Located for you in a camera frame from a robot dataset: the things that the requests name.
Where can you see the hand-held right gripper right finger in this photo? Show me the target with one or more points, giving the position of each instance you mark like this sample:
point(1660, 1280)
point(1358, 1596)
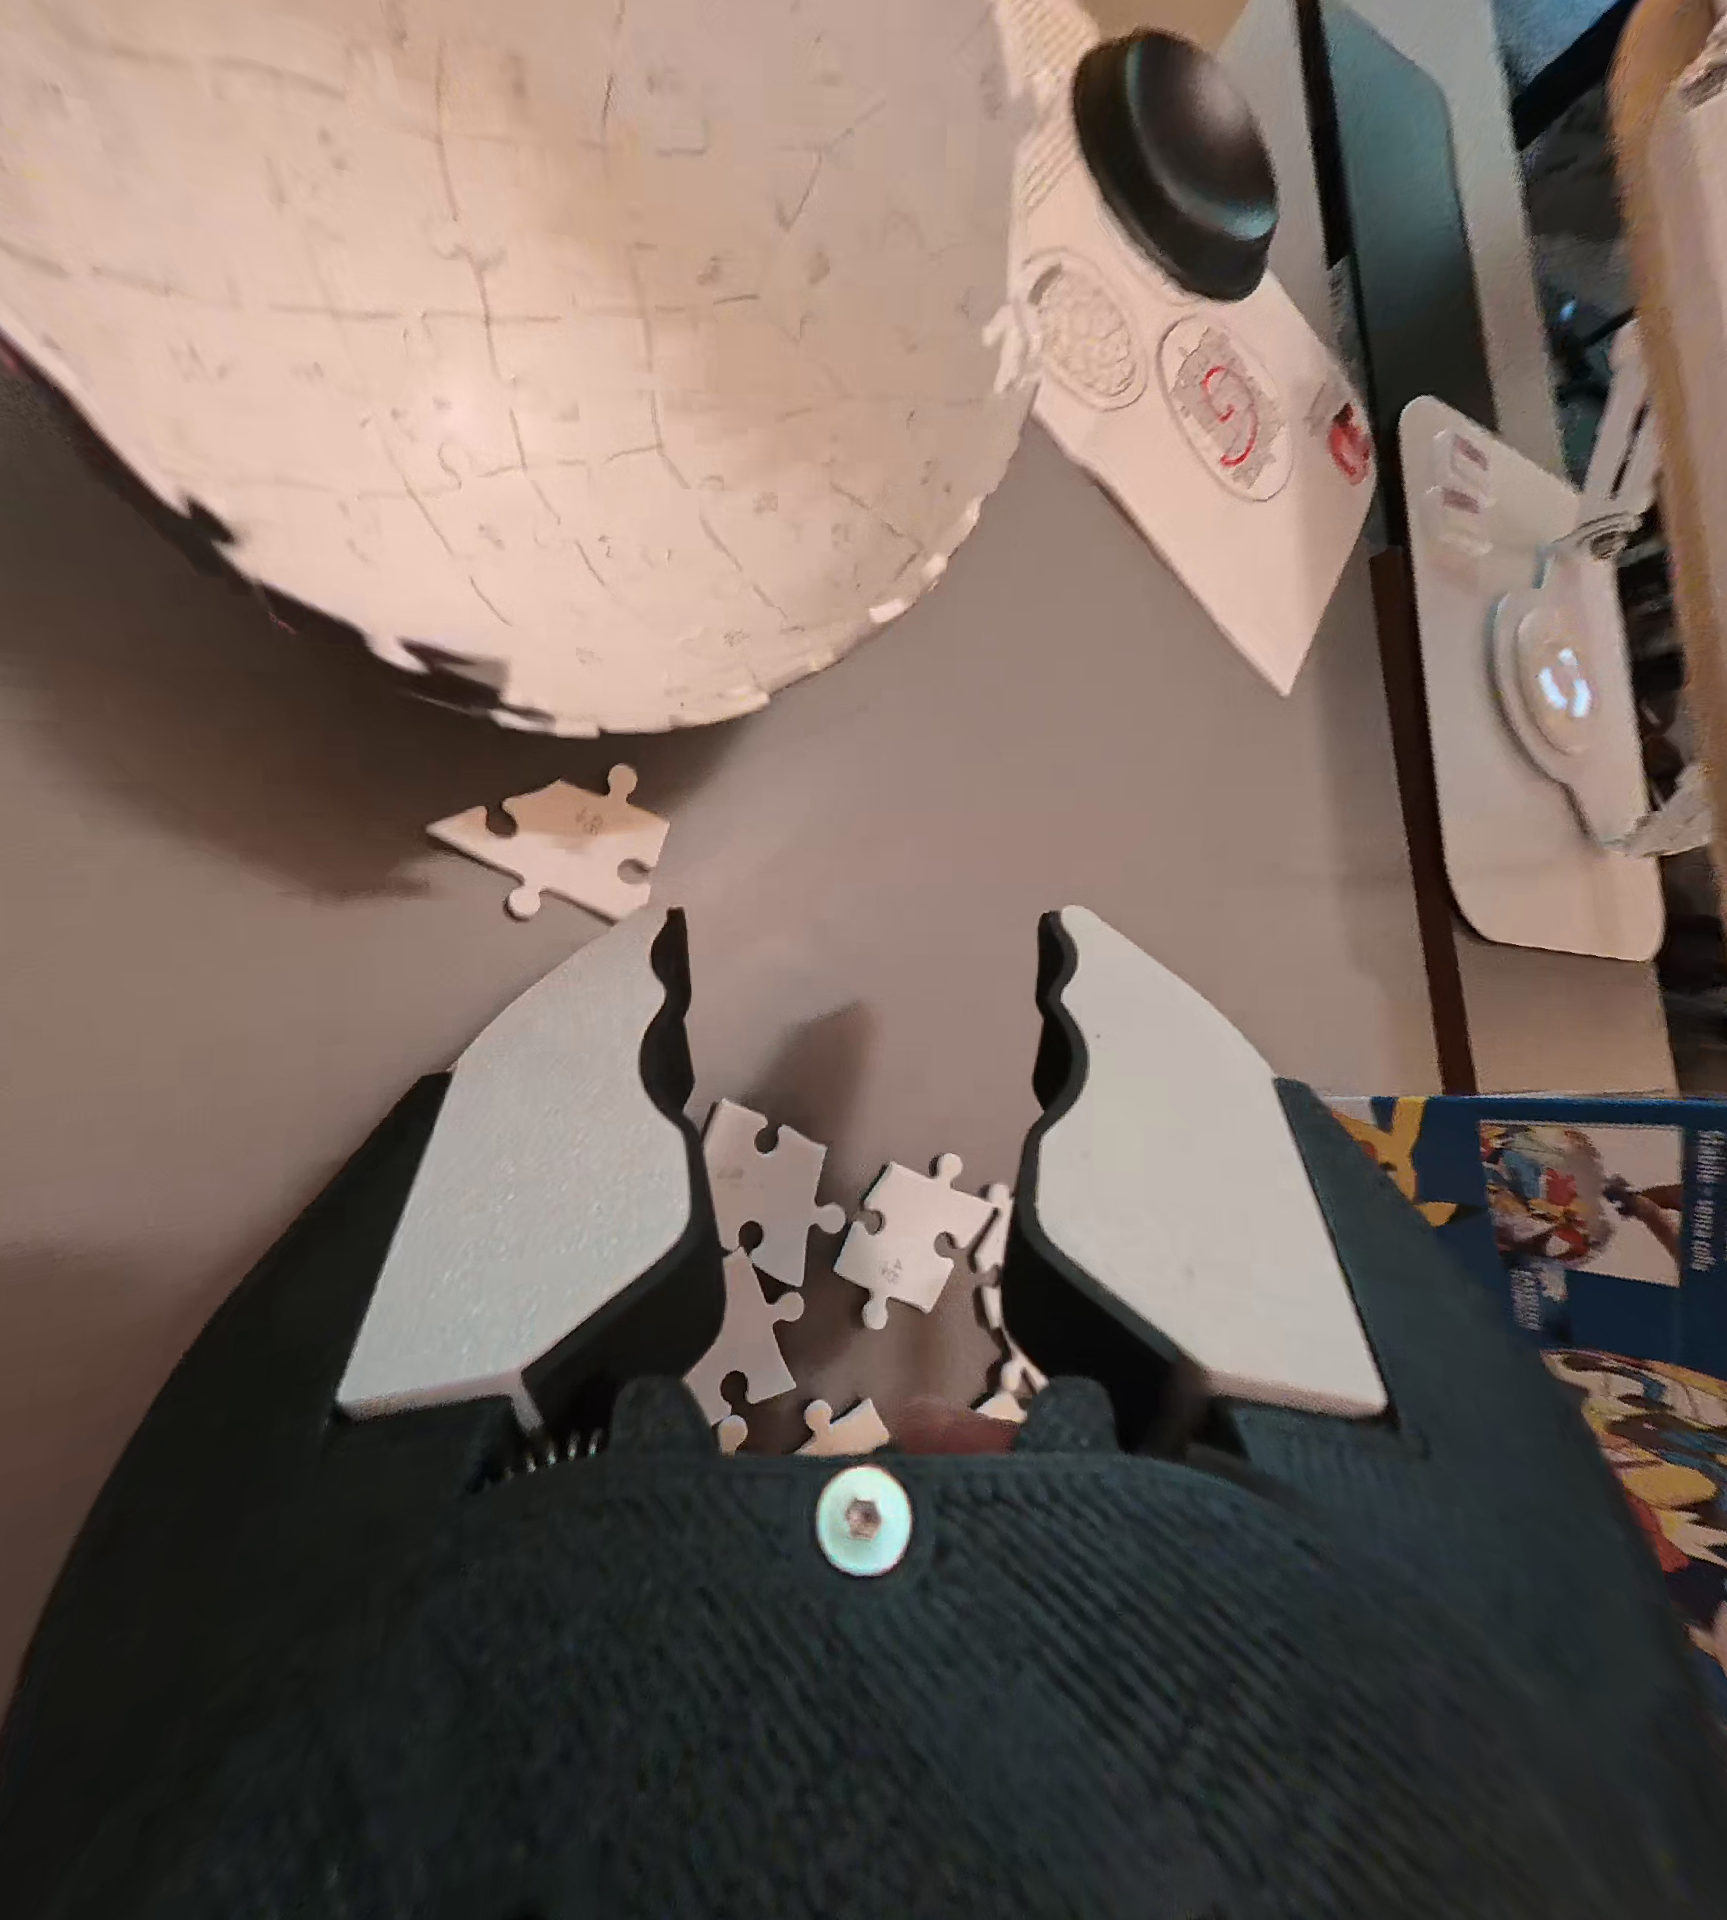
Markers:
point(1195, 1201)

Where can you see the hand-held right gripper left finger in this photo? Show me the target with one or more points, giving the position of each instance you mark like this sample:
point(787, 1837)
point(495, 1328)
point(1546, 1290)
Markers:
point(535, 1201)

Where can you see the white puzzle piece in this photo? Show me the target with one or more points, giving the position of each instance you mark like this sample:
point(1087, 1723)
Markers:
point(579, 841)

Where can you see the colourful puzzle ball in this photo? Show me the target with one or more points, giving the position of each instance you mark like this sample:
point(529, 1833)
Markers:
point(503, 300)

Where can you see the pile of white puzzle pieces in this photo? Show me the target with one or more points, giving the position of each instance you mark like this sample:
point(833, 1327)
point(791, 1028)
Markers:
point(909, 1238)

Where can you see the blue printed puzzle box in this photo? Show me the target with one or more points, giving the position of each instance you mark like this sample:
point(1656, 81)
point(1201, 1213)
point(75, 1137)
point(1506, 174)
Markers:
point(1628, 1230)

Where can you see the puzzle instruction leaflet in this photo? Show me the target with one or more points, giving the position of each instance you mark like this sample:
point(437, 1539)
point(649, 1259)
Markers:
point(1225, 525)

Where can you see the black round ball stand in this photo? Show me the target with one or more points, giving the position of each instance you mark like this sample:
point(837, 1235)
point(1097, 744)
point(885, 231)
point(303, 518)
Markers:
point(1179, 150)

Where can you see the small clear plastic tab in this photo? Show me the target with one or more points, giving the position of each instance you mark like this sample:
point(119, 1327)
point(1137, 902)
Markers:
point(1466, 525)
point(1464, 458)

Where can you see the black flat pad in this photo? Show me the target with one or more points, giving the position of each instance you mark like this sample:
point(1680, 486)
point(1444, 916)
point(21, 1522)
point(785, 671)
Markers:
point(1404, 224)

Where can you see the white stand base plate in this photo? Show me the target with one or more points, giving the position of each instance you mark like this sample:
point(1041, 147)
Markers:
point(1538, 841)

